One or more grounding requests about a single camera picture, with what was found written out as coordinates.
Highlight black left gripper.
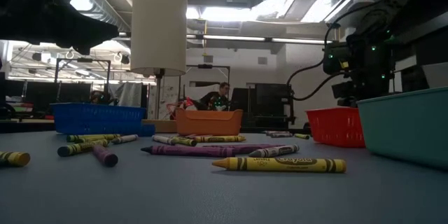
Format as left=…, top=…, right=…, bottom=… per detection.
left=0, top=0, right=120, bottom=55

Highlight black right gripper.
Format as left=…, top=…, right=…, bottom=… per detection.
left=323, top=29, right=396, bottom=102

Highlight yellow-green crayon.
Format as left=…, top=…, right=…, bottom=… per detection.
left=170, top=136, right=198, bottom=147
left=75, top=133, right=122, bottom=141
left=68, top=135, right=111, bottom=144
left=0, top=150, right=32, bottom=168
left=57, top=139, right=111, bottom=158

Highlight dark monitors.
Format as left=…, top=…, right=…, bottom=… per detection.
left=0, top=79, right=92, bottom=115

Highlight person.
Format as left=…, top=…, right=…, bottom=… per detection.
left=89, top=90, right=109, bottom=105
left=199, top=82, right=232, bottom=111

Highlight red plastic basket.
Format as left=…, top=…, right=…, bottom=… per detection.
left=304, top=106, right=367, bottom=148

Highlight white cloth cover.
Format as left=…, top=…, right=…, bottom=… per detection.
left=117, top=82, right=144, bottom=109
left=184, top=83, right=220, bottom=102

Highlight white cylindrical lamp shade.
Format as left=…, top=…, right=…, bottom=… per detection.
left=130, top=0, right=189, bottom=78

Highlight teal plastic bin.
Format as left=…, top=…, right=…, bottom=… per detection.
left=356, top=86, right=448, bottom=172

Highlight blue plastic basket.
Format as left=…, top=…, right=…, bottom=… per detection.
left=50, top=102, right=147, bottom=137

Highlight thin lamp pole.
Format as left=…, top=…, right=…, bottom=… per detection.
left=155, top=68, right=165, bottom=120

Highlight black equipment cart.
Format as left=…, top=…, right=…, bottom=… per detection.
left=229, top=83, right=297, bottom=133

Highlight red object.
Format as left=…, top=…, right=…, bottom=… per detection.
left=167, top=94, right=194, bottom=120

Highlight round wooden lamp base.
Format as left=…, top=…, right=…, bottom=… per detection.
left=141, top=118, right=179, bottom=134

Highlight long ceiling light fixture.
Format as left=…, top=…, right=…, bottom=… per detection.
left=185, top=33, right=340, bottom=46

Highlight orange plastic bin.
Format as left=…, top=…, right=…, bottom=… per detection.
left=174, top=107, right=244, bottom=137

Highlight black rig frame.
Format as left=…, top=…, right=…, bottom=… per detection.
left=177, top=64, right=232, bottom=111
left=53, top=57, right=112, bottom=104

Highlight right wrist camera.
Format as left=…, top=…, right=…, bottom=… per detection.
left=331, top=80, right=355, bottom=99

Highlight silver ceiling duct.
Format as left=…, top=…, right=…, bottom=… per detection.
left=45, top=0, right=134, bottom=32

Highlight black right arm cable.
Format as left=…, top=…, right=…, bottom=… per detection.
left=286, top=2, right=389, bottom=102

